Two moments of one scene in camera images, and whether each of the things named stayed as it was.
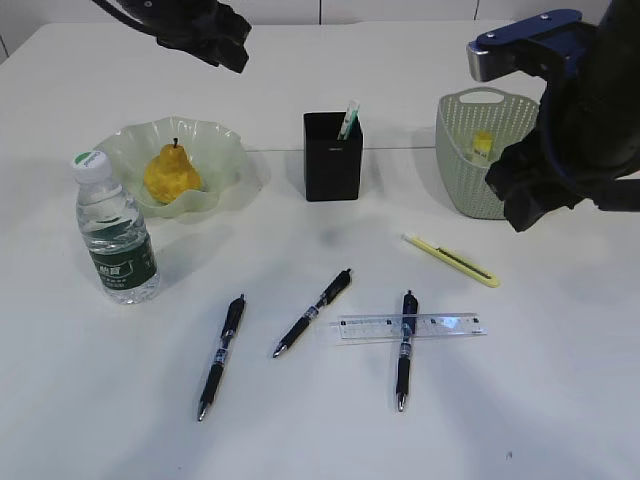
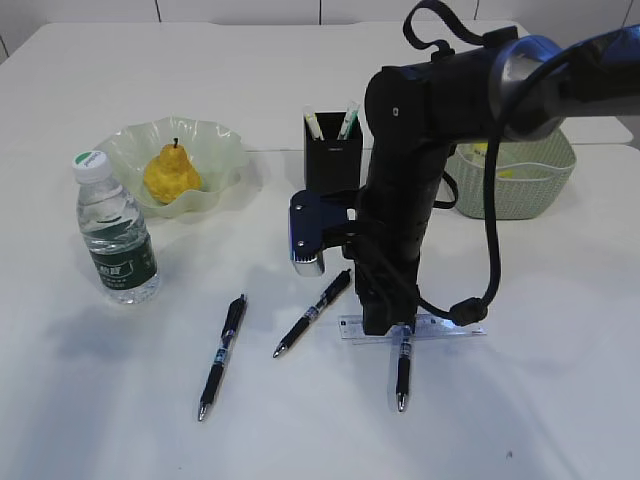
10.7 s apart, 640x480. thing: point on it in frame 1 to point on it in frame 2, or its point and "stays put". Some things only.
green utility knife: (352, 115) stays put
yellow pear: (170, 173) stays put
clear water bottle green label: (116, 233) stays put
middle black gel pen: (336, 285) stays put
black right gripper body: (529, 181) to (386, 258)
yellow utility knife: (458, 264) to (313, 125)
